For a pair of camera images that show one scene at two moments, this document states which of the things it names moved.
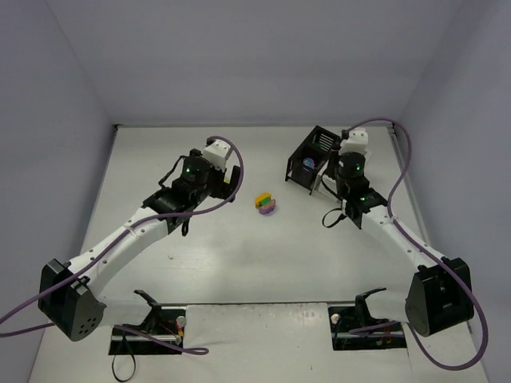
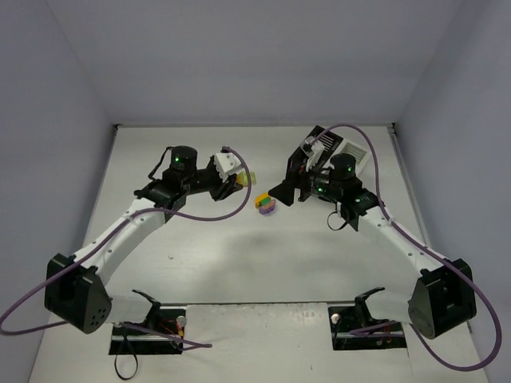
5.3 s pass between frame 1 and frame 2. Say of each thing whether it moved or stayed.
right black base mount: stayed
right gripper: moved
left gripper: stayed
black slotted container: stayed
